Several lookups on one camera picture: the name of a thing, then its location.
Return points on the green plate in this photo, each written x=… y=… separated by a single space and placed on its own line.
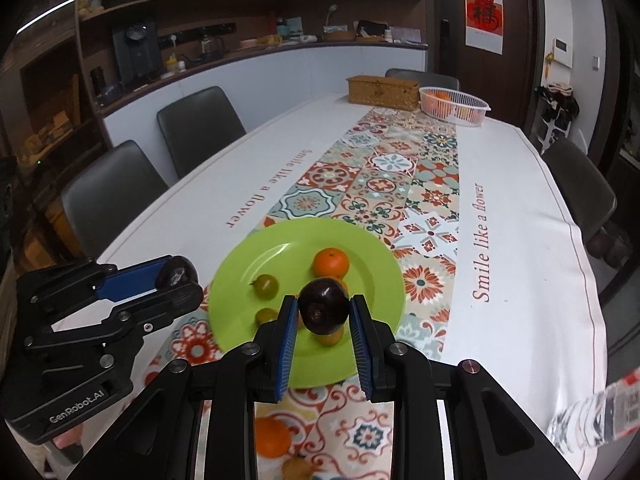
x=280 y=260

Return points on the wicker box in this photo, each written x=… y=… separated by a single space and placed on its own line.
x=382 y=91

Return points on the white desk lamp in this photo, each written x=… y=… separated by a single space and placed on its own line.
x=330 y=15

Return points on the white intercom panel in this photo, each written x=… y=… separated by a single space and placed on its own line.
x=560 y=52

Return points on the black bag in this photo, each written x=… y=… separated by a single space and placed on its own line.
x=371 y=28

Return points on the white lower cabinet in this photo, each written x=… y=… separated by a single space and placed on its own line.
x=290 y=75

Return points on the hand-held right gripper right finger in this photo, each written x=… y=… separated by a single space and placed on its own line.
x=361 y=350

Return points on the white plastic basket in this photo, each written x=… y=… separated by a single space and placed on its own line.
x=460 y=112

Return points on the dark cloth pile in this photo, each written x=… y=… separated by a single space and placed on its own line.
x=557 y=105

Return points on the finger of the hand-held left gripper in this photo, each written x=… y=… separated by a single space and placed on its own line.
x=160 y=307
x=132 y=277

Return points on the grey dining chair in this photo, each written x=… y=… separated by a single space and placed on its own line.
x=582 y=190
x=107 y=195
x=425 y=77
x=200 y=127

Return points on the black coffee machine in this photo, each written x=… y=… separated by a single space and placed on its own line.
x=136 y=55

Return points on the red wall calendar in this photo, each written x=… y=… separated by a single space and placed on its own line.
x=484 y=15

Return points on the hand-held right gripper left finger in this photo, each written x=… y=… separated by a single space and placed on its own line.
x=286 y=350

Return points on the clear plastic water bottle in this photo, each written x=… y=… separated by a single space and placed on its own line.
x=590 y=417

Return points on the wooden wall shelf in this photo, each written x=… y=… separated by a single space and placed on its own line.
x=210 y=7

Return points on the glass kettle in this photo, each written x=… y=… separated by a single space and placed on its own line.
x=206 y=45

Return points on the green tomato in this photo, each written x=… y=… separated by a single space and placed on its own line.
x=265 y=285
x=266 y=317

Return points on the small orange mandarin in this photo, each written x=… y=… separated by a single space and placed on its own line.
x=344 y=286
x=327 y=338

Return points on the brown kiwi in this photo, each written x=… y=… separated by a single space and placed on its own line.
x=297 y=469

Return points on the dark brown door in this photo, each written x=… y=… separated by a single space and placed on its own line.
x=520 y=20

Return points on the large orange mandarin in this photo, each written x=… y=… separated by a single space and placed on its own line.
x=272 y=437

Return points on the dark purple plum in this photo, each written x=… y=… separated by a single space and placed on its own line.
x=325 y=307
x=179 y=271

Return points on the patterned table runner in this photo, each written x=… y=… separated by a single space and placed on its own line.
x=390 y=185

